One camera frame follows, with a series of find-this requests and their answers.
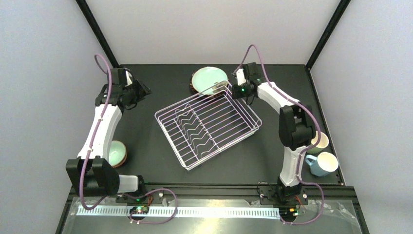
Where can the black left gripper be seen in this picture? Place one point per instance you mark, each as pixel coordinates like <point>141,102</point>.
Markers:
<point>136,91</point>

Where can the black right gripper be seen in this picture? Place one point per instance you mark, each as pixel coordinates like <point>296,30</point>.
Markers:
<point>236,87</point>

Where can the mint green flower plate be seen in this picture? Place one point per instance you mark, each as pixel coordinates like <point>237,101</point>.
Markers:
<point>208,77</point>

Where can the white wire dish rack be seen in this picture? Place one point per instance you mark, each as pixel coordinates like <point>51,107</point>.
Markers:
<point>206,124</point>

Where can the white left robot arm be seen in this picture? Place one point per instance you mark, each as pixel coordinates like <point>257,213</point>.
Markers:
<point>90,171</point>

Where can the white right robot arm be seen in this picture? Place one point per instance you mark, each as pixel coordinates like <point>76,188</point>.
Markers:
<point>296,128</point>

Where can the mint green brown bowl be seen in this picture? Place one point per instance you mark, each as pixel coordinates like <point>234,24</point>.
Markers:
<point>117,153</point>

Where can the green ceramic mug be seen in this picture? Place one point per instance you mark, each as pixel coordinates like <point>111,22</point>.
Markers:
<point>322,144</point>

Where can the blue ceramic mug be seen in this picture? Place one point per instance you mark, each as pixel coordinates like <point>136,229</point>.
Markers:
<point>323,164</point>

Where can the black left frame post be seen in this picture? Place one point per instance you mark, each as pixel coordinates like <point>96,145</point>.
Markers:
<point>93,24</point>

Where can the black frame post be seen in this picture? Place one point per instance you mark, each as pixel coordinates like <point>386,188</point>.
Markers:
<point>93,24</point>
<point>331,25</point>

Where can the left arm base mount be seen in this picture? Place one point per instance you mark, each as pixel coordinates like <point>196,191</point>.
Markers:
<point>134,198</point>

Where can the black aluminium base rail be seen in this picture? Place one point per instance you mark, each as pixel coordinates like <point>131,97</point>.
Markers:
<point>342,214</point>

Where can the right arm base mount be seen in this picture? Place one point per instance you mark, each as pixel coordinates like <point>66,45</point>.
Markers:
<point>291,201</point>

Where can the white slotted cable duct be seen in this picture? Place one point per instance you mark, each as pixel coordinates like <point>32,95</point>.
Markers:
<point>190,212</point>

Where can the black right frame post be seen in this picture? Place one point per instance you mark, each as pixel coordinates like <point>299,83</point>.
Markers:
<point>331,25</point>

